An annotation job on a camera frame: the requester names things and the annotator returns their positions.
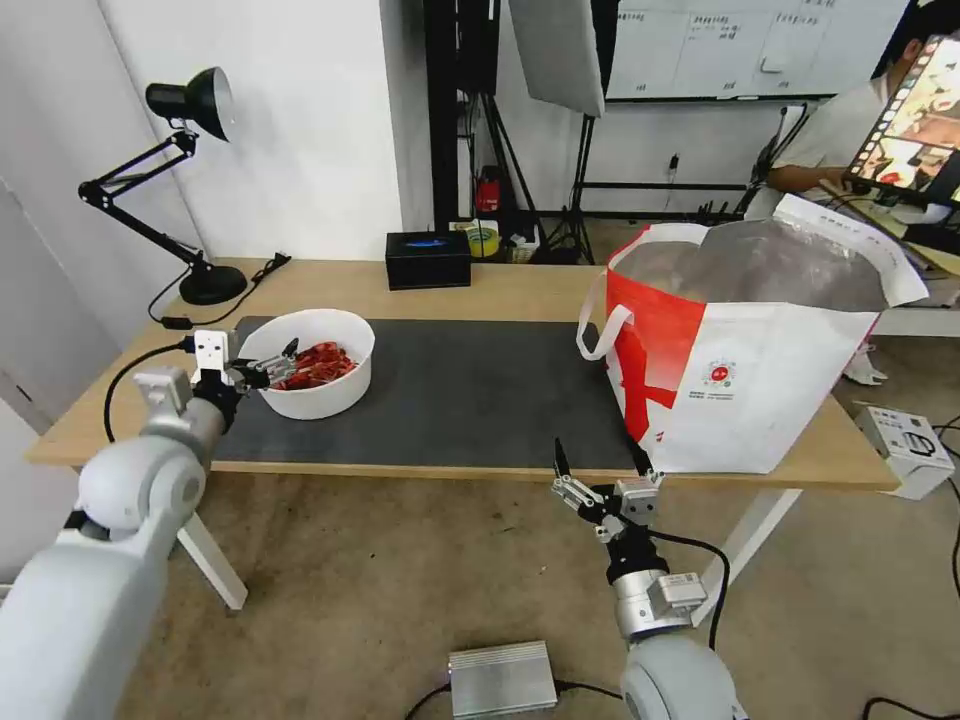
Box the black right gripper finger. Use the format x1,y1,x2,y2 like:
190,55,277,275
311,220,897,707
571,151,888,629
634,440,667,487
551,437,610,541

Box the white round bowl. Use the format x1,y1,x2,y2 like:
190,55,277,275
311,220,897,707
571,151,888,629
238,308,376,422

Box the red white takeout bag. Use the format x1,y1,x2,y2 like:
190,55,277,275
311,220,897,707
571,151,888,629
575,193,932,476

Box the red food scraps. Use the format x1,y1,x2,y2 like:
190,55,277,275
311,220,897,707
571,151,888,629
268,341,358,392

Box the black table mat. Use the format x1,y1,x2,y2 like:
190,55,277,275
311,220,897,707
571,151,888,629
206,317,648,475

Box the silver metal box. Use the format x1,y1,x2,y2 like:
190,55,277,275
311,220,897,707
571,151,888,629
447,638,561,720

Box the black tissue box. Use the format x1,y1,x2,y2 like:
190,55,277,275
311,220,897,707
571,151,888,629
384,230,474,292

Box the wooden table white legs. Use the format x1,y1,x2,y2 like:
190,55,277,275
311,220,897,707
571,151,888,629
25,257,902,617

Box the yellow green tape roll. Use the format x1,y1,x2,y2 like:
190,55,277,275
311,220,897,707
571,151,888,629
465,220,503,259

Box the white printed carton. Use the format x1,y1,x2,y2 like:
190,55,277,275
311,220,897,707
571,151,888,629
854,404,958,502

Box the red canister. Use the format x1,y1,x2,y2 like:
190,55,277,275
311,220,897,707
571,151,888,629
476,165,506,217

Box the black desk lamp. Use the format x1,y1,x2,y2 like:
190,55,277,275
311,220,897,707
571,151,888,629
77,65,250,307

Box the black light stand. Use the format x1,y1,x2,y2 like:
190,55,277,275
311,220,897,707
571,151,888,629
538,115,603,265

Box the black metal pillar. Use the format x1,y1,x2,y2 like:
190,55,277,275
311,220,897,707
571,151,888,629
422,0,502,228

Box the pale side desk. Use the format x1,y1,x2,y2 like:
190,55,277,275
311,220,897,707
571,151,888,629
862,214,960,340

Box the person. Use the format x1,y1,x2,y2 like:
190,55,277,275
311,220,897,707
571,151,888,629
763,0,931,220

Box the white whiteboard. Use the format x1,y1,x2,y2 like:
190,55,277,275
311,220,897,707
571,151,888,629
602,0,915,104

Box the grey softbox panel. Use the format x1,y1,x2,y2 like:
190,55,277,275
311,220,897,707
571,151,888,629
507,0,607,120

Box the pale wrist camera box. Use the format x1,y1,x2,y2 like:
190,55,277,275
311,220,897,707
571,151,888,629
613,478,663,529
192,329,229,375

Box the black lamp cable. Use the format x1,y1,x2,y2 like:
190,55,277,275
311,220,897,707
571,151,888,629
146,252,293,332

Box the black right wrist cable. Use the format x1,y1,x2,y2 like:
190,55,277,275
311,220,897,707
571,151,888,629
646,527,733,652

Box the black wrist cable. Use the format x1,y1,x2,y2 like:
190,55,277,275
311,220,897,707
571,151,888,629
646,527,733,652
103,339,198,445

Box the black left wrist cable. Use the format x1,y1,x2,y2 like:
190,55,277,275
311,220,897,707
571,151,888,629
103,339,198,445

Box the black floor cable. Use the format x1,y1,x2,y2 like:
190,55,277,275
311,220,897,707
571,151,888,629
403,677,625,720

